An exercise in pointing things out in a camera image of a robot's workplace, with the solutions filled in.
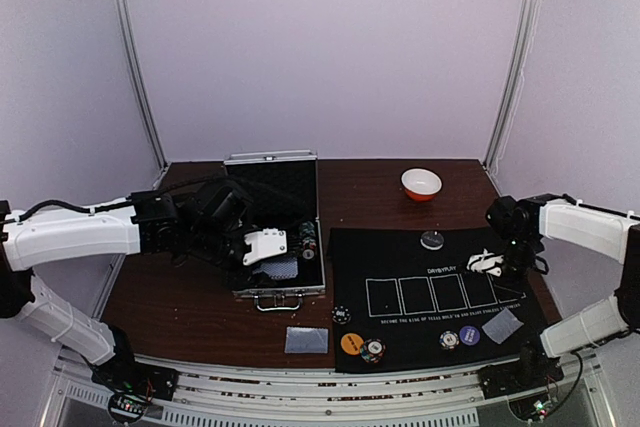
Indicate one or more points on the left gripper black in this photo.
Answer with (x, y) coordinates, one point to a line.
(245, 279)

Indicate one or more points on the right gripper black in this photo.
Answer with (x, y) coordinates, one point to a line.
(507, 270)

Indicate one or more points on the blue playing card deck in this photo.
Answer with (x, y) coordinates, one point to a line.
(281, 268)

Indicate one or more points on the dealt card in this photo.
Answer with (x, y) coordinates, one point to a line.
(305, 340)
(502, 326)

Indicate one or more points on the purple small blind button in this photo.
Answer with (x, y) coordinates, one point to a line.
(469, 335)

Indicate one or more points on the clear acrylic dealer button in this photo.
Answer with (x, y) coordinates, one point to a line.
(432, 240)

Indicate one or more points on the black 100 poker chip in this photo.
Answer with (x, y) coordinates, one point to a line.
(341, 315)

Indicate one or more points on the orange big blind button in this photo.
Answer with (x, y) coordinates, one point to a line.
(351, 343)

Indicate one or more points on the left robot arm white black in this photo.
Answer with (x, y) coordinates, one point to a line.
(214, 223)

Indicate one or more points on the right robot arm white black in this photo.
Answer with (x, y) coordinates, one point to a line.
(595, 254)

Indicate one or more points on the aluminium poker case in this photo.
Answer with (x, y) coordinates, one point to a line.
(284, 189)

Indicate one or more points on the right chip stack in case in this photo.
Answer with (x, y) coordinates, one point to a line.
(308, 239)

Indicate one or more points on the black poker mat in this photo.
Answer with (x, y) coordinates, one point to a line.
(405, 295)

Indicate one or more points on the orange white bowl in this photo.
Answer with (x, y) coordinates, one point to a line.
(421, 185)

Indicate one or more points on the right round circuit board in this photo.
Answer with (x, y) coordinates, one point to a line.
(534, 408)

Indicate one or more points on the round circuit board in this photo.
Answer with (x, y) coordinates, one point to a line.
(127, 408)
(534, 408)

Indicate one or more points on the left round circuit board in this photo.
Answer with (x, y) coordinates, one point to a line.
(127, 408)

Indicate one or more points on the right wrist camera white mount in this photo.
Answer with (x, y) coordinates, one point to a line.
(486, 263)

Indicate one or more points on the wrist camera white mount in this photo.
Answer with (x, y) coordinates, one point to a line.
(264, 244)
(486, 263)

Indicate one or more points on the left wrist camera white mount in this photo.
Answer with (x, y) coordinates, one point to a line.
(264, 244)

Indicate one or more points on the front aluminium rail base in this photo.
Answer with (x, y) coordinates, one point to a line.
(219, 395)

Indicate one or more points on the right aluminium frame post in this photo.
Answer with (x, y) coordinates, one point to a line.
(513, 84)

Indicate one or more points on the aluminium frame post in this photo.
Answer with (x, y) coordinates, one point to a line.
(138, 84)
(513, 84)

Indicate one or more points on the left aluminium frame post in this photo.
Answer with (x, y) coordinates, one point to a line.
(138, 84)

